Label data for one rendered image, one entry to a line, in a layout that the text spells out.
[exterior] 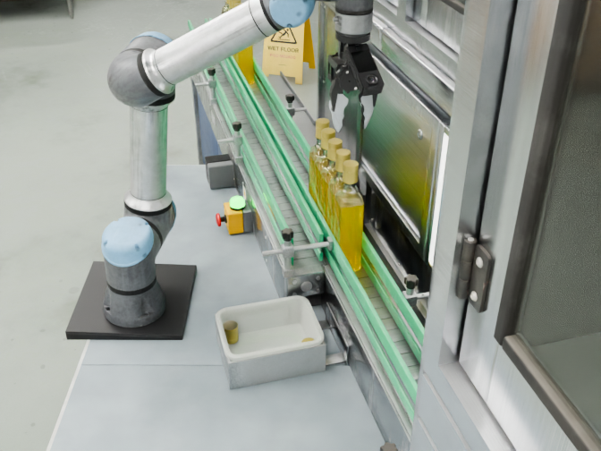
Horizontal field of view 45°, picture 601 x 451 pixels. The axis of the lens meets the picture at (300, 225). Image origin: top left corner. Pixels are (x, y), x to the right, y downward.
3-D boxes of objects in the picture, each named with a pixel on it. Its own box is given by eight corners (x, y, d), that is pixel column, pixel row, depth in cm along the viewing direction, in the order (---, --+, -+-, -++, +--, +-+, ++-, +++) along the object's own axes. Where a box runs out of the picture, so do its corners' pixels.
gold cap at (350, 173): (359, 182, 161) (360, 165, 158) (344, 185, 160) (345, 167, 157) (354, 175, 163) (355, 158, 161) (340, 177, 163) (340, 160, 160)
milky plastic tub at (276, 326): (326, 370, 163) (327, 340, 158) (229, 388, 158) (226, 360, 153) (305, 320, 177) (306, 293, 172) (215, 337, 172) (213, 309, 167)
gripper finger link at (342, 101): (332, 123, 159) (342, 83, 154) (341, 134, 154) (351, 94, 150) (318, 122, 158) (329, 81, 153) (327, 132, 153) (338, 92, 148)
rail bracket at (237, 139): (244, 165, 219) (242, 124, 211) (220, 167, 217) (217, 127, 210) (241, 158, 222) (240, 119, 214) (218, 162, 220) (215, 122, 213)
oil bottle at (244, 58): (254, 84, 271) (251, 9, 256) (240, 86, 270) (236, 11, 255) (251, 79, 276) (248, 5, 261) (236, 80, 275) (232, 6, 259)
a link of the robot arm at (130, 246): (97, 287, 168) (90, 241, 161) (118, 254, 180) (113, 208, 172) (147, 294, 167) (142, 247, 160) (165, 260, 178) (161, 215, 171)
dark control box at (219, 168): (234, 187, 232) (233, 164, 228) (210, 191, 230) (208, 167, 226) (230, 175, 239) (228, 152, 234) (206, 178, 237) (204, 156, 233)
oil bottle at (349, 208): (361, 270, 173) (365, 193, 161) (339, 274, 172) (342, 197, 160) (353, 257, 178) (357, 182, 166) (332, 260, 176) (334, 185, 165)
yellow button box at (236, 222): (252, 233, 210) (251, 211, 206) (227, 236, 208) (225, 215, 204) (248, 220, 216) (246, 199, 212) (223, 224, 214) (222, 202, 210)
